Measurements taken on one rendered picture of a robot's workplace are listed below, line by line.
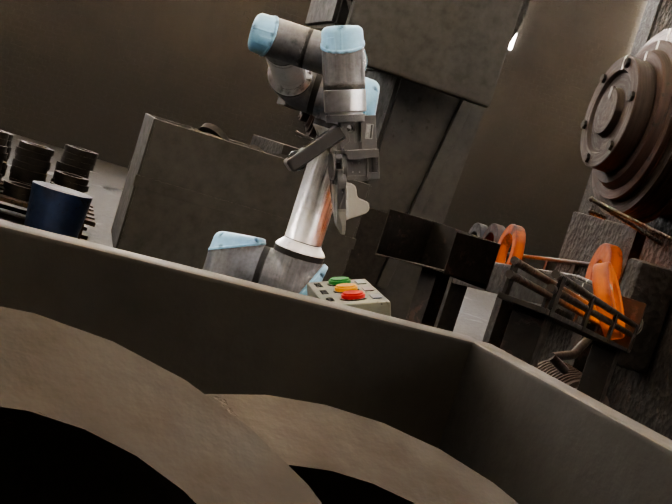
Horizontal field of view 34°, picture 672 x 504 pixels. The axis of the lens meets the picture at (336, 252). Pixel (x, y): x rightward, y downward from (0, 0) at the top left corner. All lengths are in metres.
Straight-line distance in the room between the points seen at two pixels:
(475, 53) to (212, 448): 5.13
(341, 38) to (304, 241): 0.63
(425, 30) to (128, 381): 5.03
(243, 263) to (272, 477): 2.16
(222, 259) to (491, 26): 3.19
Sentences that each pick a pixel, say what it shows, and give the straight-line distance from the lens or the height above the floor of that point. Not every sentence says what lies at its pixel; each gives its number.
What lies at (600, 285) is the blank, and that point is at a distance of 2.19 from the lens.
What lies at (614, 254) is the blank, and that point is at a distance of 2.73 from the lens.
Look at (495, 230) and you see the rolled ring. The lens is 3.59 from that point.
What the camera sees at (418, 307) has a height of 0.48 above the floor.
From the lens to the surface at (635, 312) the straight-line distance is 2.35.
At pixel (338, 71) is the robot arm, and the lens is 1.93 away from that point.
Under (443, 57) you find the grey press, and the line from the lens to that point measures 5.31.
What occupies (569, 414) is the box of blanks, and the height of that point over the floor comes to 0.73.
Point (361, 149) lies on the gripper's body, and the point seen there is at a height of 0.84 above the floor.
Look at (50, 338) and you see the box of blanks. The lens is 0.28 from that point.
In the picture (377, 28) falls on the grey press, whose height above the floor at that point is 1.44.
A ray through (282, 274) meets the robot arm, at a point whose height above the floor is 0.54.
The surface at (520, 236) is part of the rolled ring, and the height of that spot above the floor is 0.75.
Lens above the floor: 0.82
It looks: 5 degrees down
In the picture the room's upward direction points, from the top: 17 degrees clockwise
